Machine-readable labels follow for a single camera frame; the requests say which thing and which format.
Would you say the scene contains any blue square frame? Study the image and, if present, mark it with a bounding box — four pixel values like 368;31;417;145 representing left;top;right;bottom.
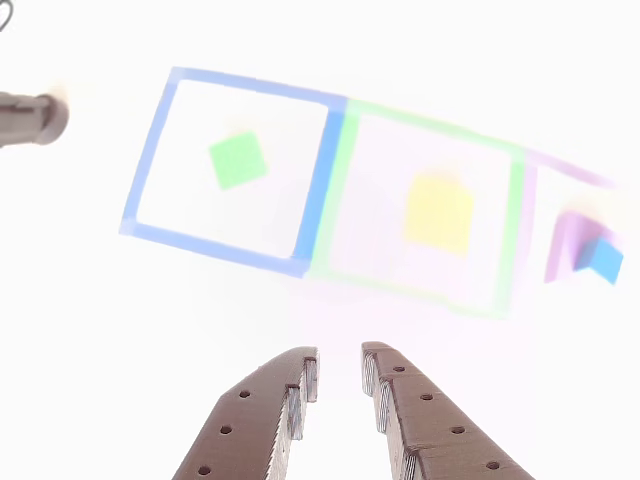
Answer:
118;66;349;279

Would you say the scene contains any orange block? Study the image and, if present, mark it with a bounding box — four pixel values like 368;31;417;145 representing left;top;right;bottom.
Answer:
403;174;475;259

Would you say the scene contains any purple block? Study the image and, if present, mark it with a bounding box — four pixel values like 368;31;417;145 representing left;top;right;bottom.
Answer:
543;210;619;284

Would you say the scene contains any black tripod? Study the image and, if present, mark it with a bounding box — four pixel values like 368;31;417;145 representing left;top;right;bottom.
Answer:
0;91;70;149

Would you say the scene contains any green block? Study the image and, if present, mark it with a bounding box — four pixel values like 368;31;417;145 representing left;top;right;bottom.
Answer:
207;130;270;192

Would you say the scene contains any small blue cube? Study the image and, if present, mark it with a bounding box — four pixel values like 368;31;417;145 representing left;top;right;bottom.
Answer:
574;236;625;285

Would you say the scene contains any purple square frame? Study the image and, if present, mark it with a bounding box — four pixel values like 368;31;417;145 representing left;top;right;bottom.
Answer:
514;147;621;281

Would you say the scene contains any green square frame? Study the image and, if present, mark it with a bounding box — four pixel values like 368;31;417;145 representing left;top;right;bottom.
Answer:
305;97;526;320

